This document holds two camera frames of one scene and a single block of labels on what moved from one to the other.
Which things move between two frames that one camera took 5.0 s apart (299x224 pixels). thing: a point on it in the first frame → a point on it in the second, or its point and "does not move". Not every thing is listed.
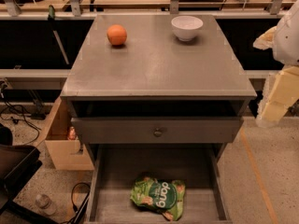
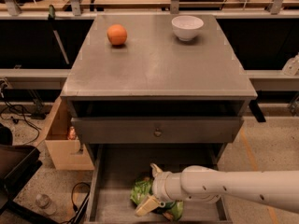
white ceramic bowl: [186, 27] does not move
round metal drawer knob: [158, 133] does not move
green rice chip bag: [165, 196] does not move
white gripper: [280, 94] → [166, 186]
